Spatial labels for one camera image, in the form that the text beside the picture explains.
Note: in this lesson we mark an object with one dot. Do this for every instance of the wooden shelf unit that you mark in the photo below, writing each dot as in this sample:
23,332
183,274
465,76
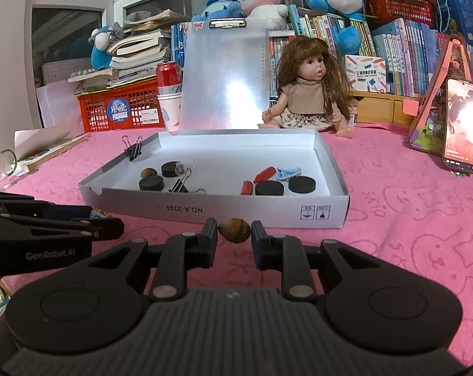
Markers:
381,109

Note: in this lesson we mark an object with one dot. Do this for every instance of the pink rabbit print towel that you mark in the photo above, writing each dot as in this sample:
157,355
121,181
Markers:
397,219

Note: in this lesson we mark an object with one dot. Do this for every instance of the silver cardboard box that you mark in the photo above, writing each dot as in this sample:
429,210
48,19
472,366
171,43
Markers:
260,211

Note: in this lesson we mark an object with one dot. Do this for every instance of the red mesh basket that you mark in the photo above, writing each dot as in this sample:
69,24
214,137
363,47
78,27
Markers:
401,8

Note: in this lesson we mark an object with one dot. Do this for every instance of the blue claw hair clip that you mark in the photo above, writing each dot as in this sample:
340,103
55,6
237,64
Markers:
288,173

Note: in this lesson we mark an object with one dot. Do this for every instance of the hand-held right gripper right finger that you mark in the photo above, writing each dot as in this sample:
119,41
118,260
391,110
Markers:
260,244

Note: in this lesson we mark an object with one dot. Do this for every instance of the grey grid board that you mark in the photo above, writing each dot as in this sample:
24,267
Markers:
64,68

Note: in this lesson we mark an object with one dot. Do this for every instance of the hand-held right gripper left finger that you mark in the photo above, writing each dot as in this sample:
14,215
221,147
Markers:
209,243

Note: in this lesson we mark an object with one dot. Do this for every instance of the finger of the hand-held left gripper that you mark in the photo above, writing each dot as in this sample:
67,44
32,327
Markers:
109,229
56,209

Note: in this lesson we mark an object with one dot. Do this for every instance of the row of shelved books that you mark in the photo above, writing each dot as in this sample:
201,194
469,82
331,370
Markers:
401,58

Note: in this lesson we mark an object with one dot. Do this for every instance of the blue and white plush toy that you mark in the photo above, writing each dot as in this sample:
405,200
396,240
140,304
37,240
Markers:
101,47

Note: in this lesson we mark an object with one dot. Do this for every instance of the white box with colourful print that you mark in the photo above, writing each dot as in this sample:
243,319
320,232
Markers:
365,74

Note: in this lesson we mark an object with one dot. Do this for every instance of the clear plastic clipboard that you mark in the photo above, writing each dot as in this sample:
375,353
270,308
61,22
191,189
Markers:
224,78

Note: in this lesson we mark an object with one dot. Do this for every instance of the white paper cup stack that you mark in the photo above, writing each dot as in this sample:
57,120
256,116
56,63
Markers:
169,109

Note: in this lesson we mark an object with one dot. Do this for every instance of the white paper sheets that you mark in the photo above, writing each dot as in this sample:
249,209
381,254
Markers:
58,105

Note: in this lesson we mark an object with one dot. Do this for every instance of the black round puck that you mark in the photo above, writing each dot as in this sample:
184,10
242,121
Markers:
269,188
151,184
303,185
170,169

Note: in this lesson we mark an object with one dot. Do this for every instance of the small blue plush toy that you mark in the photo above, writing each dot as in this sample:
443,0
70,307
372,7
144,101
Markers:
216,9

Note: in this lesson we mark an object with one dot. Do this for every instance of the pink wooden phone stand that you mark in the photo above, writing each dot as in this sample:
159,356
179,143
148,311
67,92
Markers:
428,125

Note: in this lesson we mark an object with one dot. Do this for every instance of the red drink can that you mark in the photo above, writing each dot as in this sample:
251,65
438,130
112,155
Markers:
167,74

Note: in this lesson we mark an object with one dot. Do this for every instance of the smartphone with lit screen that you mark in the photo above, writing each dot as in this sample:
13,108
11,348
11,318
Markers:
461,125

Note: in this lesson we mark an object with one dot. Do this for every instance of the small black binder clip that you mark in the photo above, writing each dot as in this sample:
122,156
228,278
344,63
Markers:
134,150

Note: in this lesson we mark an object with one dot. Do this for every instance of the doll with brown hair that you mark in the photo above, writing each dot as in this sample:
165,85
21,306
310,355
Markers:
305,94

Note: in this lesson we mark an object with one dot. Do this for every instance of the long light blue hair clip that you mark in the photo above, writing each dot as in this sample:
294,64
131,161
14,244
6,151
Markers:
97,215

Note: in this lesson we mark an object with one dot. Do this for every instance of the large black binder clip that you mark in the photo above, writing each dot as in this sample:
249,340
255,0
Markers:
179,184

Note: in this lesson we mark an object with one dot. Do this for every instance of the blue gift bag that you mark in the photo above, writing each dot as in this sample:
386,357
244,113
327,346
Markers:
461,11

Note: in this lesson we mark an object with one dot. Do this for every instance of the pile of stacked books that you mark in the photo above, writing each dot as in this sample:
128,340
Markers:
138,51

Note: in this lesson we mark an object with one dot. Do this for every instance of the red plastic crate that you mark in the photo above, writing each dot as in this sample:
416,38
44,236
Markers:
99,113

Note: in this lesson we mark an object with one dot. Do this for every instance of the open book with paper cover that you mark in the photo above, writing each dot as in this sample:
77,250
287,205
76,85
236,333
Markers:
48,154

